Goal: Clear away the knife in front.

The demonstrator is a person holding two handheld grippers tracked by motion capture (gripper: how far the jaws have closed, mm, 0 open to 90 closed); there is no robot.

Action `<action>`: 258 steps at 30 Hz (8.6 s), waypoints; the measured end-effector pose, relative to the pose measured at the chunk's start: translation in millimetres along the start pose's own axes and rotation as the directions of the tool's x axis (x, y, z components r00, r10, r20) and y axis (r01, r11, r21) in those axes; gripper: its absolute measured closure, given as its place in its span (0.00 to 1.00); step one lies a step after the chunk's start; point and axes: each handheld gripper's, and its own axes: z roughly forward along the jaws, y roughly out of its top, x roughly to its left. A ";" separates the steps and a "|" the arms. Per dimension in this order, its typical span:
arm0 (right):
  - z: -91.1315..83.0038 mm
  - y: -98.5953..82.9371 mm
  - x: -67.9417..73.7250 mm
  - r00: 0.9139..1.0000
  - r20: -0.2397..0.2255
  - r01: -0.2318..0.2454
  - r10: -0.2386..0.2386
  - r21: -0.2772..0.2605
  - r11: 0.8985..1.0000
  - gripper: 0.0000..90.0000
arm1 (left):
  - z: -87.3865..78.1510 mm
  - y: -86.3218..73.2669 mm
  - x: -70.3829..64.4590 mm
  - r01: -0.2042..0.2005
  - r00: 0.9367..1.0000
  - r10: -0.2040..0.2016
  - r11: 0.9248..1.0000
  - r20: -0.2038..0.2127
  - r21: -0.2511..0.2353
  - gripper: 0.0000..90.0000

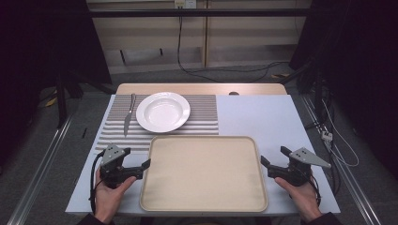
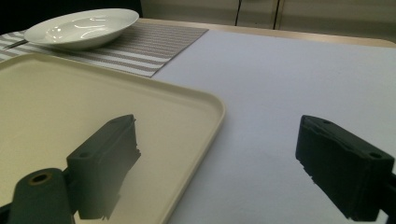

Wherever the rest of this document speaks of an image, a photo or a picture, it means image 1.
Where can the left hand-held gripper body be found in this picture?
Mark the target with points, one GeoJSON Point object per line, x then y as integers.
{"type": "Point", "coordinates": [113, 170]}

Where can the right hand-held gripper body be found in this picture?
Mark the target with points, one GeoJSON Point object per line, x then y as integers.
{"type": "Point", "coordinates": [297, 170]}

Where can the person's right hand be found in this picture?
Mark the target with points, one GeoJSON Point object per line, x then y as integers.
{"type": "Point", "coordinates": [302, 197]}

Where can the person's left hand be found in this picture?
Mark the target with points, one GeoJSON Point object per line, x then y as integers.
{"type": "Point", "coordinates": [108, 198]}

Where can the silver table knife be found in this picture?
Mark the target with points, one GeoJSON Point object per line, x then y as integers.
{"type": "Point", "coordinates": [128, 118]}

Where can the white power strip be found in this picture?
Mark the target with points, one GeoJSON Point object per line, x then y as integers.
{"type": "Point", "coordinates": [326, 135]}

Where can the small black floor object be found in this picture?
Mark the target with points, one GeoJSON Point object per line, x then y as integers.
{"type": "Point", "coordinates": [84, 132]}

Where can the white deep plate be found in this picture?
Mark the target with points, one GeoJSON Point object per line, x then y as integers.
{"type": "Point", "coordinates": [163, 112]}

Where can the beige plastic tray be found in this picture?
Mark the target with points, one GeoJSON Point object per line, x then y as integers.
{"type": "Point", "coordinates": [203, 175]}

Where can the black metal stand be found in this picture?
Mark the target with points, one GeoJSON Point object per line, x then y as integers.
{"type": "Point", "coordinates": [317, 90]}
{"type": "Point", "coordinates": [61, 100]}

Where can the yellow floor tape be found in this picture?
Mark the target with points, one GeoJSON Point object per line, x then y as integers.
{"type": "Point", "coordinates": [51, 101]}
{"type": "Point", "coordinates": [280, 75]}

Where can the dark round table grommet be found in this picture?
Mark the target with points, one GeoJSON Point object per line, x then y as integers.
{"type": "Point", "coordinates": [233, 93]}

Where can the grey striped placemat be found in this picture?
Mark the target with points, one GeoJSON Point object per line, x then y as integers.
{"type": "Point", "coordinates": [203, 109]}

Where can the dark curtain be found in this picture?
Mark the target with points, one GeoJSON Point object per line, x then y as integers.
{"type": "Point", "coordinates": [363, 78]}
{"type": "Point", "coordinates": [37, 62]}

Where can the black horizontal bar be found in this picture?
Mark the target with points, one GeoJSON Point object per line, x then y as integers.
{"type": "Point", "coordinates": [200, 12]}

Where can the metal floor rail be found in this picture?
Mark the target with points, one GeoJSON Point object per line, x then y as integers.
{"type": "Point", "coordinates": [37, 178]}
{"type": "Point", "coordinates": [353, 187]}

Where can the white wall socket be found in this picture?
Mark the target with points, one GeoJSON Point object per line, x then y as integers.
{"type": "Point", "coordinates": [185, 3]}

